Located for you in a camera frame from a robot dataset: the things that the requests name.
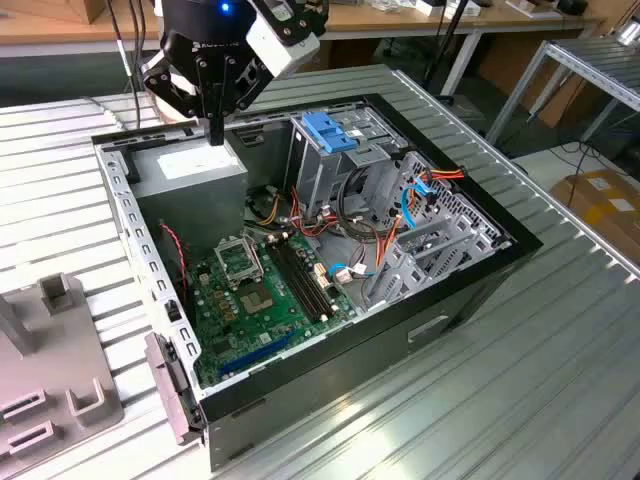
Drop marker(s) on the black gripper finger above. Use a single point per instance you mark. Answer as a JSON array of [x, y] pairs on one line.
[[245, 85], [160, 80]]

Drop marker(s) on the metal disk bay cage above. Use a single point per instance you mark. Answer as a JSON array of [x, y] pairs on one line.
[[450, 235]]

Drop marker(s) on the blue plastic drive latch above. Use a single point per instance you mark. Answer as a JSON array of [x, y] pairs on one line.
[[325, 132]]

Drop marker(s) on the metal optical drive cage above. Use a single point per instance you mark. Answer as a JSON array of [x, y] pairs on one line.
[[312, 175]]

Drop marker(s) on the grey power supply unit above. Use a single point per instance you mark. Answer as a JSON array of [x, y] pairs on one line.
[[190, 210]]

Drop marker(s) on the black RAM slot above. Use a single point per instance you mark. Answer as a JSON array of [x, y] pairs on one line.
[[306, 277], [289, 277], [297, 277], [314, 277]]

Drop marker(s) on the black tripod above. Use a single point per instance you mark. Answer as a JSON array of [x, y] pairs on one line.
[[444, 45]]

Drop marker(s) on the small white box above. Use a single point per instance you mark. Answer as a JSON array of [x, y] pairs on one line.
[[432, 6]]

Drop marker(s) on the green motherboard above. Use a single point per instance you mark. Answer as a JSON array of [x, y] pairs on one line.
[[280, 325]]

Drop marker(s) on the brown cardboard sheet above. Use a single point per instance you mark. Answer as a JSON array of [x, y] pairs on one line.
[[510, 65]]

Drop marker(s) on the blue expansion slot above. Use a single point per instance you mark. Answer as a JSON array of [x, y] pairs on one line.
[[255, 354]]

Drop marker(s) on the grey parts rack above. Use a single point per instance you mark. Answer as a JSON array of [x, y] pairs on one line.
[[50, 350]]

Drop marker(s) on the black open PC case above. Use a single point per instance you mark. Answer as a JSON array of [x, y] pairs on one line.
[[350, 360]]

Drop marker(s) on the white flat tray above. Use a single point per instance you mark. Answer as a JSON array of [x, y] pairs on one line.
[[530, 11]]

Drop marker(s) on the grey plastic retention latch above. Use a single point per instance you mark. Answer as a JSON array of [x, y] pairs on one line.
[[167, 395]]

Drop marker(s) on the black round device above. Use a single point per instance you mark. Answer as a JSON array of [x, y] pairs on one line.
[[572, 6]]

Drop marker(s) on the metal slat rack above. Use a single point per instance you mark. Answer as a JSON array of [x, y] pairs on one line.
[[590, 57]]

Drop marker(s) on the brown cardboard box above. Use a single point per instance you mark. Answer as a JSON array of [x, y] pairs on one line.
[[600, 210]]

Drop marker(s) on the silver metal cylinder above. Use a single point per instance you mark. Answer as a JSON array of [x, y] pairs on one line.
[[627, 32]]

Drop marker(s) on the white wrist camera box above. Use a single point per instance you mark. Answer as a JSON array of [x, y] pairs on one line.
[[280, 45]]

